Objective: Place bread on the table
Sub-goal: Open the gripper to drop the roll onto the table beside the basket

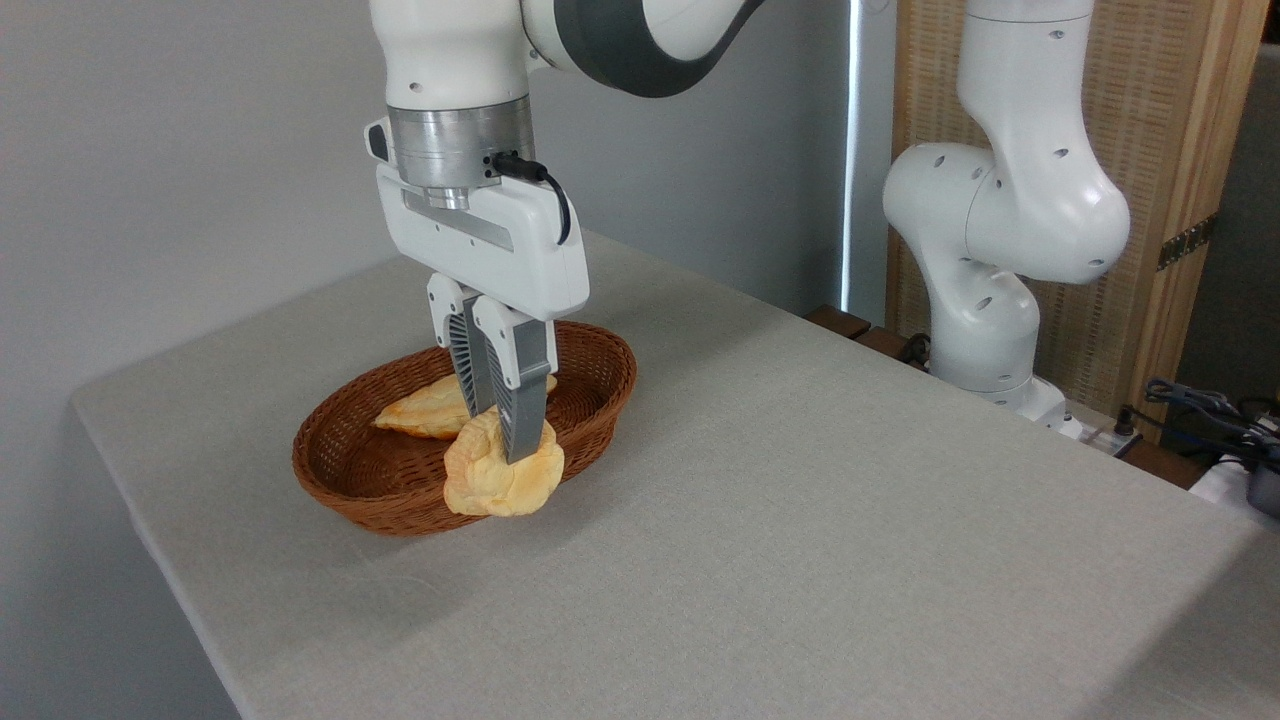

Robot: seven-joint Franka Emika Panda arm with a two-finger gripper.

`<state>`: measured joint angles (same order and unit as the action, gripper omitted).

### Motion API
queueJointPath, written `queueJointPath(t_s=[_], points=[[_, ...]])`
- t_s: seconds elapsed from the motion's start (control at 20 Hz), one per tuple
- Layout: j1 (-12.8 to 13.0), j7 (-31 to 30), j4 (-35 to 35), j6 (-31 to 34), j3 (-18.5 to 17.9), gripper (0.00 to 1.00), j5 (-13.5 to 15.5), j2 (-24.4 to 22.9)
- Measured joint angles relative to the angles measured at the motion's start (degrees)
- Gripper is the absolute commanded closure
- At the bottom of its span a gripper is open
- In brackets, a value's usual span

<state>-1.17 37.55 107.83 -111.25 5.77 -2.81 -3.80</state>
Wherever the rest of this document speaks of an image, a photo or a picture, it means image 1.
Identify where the metal screen hinge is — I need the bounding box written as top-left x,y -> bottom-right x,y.
1157,212 -> 1220,272

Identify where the woven wood-framed screen panel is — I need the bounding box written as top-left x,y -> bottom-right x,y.
885,0 -> 1271,443

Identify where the long braided bread loaf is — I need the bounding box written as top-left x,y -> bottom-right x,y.
372,371 -> 559,442

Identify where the brown wicker oval basket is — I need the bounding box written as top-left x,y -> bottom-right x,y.
292,320 -> 638,538

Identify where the white box under cables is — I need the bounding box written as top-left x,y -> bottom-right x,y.
1188,453 -> 1280,533

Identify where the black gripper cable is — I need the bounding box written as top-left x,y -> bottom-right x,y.
489,151 -> 574,247

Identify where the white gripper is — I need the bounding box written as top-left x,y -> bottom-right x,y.
376,164 -> 592,466

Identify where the round golden bread roll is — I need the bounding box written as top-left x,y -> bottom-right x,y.
442,407 -> 567,519

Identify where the black cable bundle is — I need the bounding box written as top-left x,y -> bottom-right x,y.
1143,377 -> 1280,463

